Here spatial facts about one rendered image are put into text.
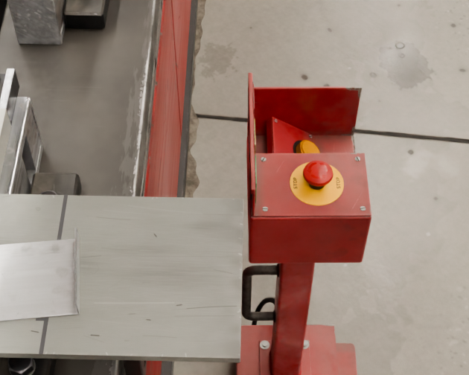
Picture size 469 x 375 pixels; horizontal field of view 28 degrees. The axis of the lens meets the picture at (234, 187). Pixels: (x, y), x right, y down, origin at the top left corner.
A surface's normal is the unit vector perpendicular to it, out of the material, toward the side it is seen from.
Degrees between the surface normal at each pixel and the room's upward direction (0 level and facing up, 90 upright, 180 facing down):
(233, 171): 0
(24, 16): 90
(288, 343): 90
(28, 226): 0
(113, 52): 0
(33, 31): 90
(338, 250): 90
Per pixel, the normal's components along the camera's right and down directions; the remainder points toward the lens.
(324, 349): 0.07, -0.58
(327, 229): 0.01, 0.81
